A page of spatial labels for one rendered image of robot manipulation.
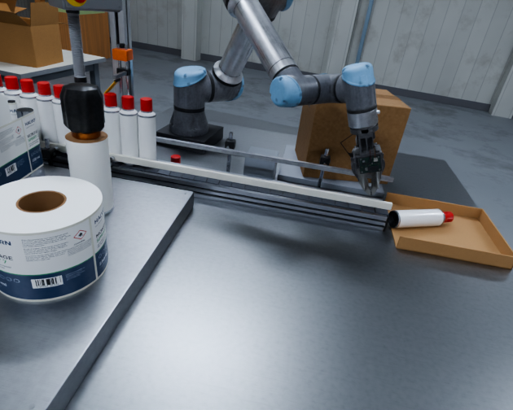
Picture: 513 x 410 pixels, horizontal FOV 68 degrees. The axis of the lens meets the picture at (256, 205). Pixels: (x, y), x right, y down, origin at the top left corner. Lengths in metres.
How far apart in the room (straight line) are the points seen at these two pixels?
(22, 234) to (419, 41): 6.95
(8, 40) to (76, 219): 2.38
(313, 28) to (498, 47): 2.94
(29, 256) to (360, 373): 0.59
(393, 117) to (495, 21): 6.15
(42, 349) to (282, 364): 0.39
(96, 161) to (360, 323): 0.66
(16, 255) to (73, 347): 0.17
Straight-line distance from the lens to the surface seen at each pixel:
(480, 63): 7.44
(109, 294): 0.77
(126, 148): 1.20
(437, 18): 7.28
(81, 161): 0.92
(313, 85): 1.00
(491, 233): 1.32
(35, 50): 2.92
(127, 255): 0.85
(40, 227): 0.70
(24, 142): 1.10
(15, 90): 1.37
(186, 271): 0.88
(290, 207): 1.11
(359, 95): 1.00
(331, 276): 0.93
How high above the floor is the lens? 1.40
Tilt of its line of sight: 30 degrees down
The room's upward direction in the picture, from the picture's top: 8 degrees clockwise
